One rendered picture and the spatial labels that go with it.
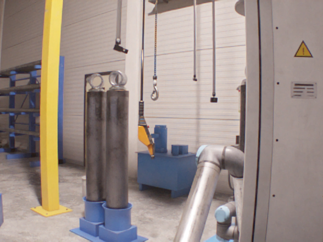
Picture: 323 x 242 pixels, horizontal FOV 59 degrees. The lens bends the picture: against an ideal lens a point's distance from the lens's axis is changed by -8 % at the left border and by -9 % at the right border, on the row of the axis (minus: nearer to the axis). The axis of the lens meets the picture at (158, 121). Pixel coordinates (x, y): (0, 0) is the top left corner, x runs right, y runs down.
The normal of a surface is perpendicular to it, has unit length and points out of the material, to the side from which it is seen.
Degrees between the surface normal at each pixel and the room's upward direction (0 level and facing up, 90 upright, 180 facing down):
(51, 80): 90
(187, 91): 90
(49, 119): 90
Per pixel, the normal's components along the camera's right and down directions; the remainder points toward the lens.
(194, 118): -0.63, 0.01
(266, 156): -0.24, 0.03
